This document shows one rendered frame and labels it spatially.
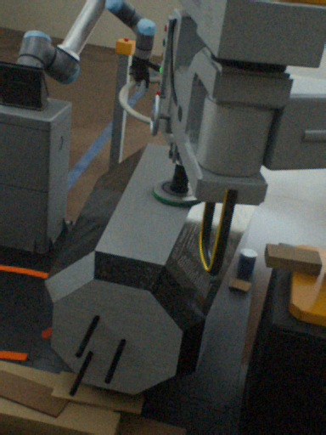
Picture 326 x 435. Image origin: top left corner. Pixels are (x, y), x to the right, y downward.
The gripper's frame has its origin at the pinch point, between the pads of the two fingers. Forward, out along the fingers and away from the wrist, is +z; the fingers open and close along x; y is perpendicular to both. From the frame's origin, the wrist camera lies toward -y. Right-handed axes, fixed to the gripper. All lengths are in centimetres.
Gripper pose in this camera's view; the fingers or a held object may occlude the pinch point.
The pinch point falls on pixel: (141, 91)
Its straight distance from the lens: 313.1
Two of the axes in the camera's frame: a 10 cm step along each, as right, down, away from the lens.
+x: 5.6, 5.9, -5.8
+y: -8.1, 2.7, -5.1
